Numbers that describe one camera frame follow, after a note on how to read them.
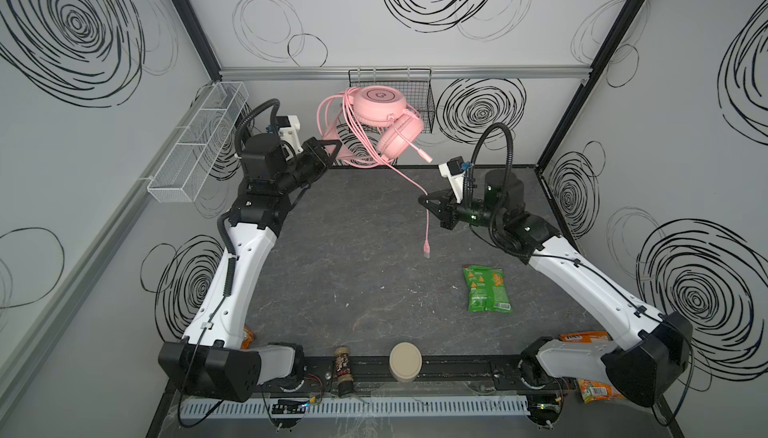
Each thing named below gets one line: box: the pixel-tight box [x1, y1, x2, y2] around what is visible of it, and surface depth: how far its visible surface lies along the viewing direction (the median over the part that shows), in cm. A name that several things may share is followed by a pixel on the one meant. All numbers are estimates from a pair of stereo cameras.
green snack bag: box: [462, 265, 513, 313], surface depth 86 cm
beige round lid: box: [389, 342, 423, 384], surface depth 72 cm
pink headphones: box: [317, 85, 433, 168], surface depth 54 cm
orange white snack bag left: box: [240, 324, 255, 350], surface depth 80 cm
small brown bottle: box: [335, 346, 354, 398], surface depth 73 cm
